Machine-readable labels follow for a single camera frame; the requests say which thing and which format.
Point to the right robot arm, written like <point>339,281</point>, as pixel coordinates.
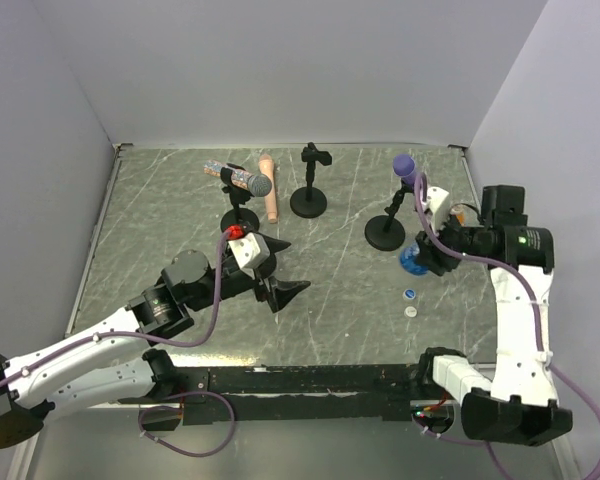
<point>519,405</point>

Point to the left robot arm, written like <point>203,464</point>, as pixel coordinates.
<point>122,357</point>

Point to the purple microphone stand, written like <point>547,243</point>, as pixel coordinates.
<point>385,232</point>

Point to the glitter microphone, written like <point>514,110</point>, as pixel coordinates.
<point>258,185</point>

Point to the white water bottle cap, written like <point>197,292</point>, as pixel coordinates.
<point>410,312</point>

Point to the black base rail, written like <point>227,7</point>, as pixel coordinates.
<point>390,392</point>

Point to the orange juice bottle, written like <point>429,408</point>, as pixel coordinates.
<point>458,211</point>

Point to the glitter microphone stand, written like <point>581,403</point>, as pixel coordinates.
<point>238,197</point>

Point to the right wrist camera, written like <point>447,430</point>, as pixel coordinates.
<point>436,206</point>

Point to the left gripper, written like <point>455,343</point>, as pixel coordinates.
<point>280,291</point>

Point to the purple microphone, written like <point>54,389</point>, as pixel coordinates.
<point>405,168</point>

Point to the empty clip stand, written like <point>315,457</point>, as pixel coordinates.
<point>310,202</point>

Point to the orange bottle cap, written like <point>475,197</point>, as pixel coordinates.
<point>409,294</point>

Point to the blue label water bottle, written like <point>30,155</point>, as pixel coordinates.
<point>407,259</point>

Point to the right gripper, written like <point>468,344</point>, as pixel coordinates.
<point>433,256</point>

